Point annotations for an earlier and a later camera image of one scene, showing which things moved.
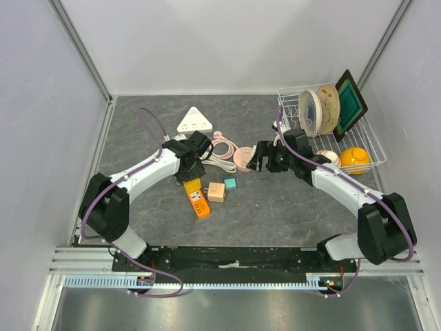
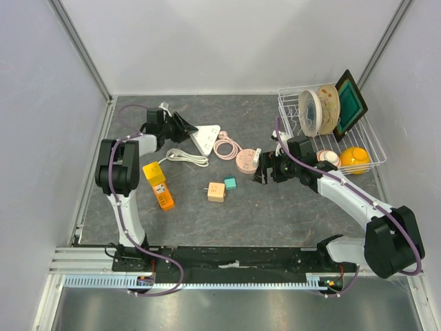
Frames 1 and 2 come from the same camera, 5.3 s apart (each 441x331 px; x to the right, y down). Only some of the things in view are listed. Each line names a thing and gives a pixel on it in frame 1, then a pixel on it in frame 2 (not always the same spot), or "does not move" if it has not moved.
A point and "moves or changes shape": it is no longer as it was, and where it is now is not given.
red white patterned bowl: [332, 155] does not move
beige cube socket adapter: [216, 192] does not move
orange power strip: [199, 203] → [164, 195]
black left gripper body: [197, 172] → [168, 128]
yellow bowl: [354, 160] does not move
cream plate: [310, 112] does not move
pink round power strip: [241, 156] does not move
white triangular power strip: [195, 121] moves or changes shape
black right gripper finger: [253, 163] → [261, 175]
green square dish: [353, 105] does not move
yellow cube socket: [193, 185] moves or changes shape
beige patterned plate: [330, 107] does not move
